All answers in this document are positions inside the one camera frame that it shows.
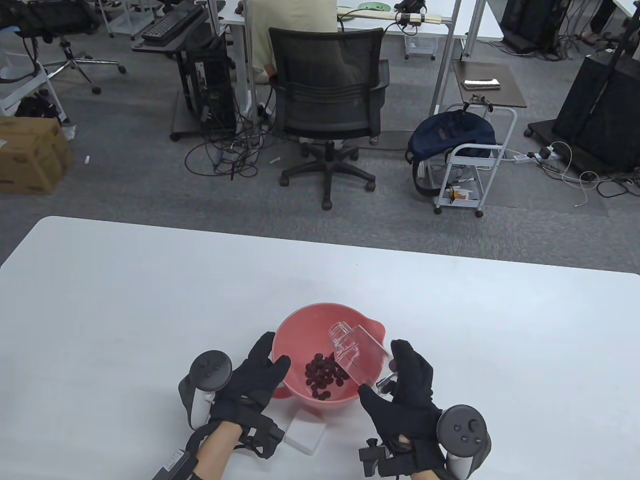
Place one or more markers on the brown cardboard box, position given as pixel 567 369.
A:
pixel 30 155

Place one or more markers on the person's right hand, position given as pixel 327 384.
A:
pixel 410 410

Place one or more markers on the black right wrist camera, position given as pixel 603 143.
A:
pixel 375 455

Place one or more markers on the black white right controller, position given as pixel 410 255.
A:
pixel 460 427

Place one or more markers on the white office desk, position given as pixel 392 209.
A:
pixel 492 25
pixel 230 17

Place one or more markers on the dark blue backpack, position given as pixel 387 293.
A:
pixel 450 132

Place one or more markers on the long beige power strip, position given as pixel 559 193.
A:
pixel 430 20

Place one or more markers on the black left forearm sensor box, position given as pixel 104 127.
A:
pixel 175 465

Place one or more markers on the brown side table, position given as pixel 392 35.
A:
pixel 490 97

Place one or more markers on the pink salad bowl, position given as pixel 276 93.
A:
pixel 305 330

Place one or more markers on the black white controller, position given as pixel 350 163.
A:
pixel 210 370
pixel 460 427

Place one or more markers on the white floor power strip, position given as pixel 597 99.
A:
pixel 520 159

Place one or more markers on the person's left hand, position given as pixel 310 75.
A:
pixel 250 390

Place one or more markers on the white rolling cart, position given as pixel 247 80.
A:
pixel 475 148

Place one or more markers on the white square jar lid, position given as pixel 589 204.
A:
pixel 306 432

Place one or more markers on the person's left forearm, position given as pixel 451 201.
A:
pixel 217 450

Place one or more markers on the black mesh office chair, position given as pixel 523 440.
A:
pixel 325 100

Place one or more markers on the green plate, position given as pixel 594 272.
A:
pixel 375 5

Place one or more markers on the black chrome office chair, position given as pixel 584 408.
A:
pixel 65 15

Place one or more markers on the black equipment stack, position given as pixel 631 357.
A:
pixel 530 20

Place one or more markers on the black white left controller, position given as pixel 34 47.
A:
pixel 210 370

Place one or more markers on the pile of dark cranberries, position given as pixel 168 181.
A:
pixel 322 375

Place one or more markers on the black equipment cabinet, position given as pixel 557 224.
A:
pixel 600 110

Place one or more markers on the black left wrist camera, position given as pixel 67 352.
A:
pixel 265 435

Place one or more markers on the black keyboard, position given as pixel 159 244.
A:
pixel 170 24

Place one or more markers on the clear plastic jar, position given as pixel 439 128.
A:
pixel 362 357

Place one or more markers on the black bag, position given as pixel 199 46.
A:
pixel 35 107

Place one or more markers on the black computer cart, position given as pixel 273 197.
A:
pixel 215 85

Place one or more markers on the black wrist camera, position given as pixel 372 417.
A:
pixel 265 435
pixel 375 455

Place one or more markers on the white metal rack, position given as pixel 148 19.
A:
pixel 10 102

